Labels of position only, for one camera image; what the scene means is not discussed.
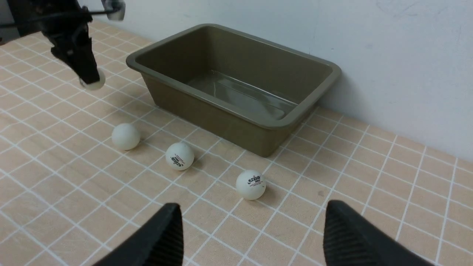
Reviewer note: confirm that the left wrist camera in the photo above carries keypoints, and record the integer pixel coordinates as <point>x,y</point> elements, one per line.
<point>115,9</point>

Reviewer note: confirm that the olive green plastic bin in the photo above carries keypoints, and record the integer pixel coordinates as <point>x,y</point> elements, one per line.
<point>247,90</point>

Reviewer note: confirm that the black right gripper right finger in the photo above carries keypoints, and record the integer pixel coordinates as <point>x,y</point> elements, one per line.
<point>351,240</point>

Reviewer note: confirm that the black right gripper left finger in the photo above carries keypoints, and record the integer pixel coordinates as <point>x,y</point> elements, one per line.
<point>159,242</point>

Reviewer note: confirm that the white ping-pong ball with logo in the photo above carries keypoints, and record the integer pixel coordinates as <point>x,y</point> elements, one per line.
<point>179,156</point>

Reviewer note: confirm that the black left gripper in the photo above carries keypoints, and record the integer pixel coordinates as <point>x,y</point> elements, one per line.
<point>65,24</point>

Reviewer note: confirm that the plain white ping-pong ball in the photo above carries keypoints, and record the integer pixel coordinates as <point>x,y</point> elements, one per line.
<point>125,136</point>

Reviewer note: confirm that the beige checkered tablecloth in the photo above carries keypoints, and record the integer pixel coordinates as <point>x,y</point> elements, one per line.
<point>69,196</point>

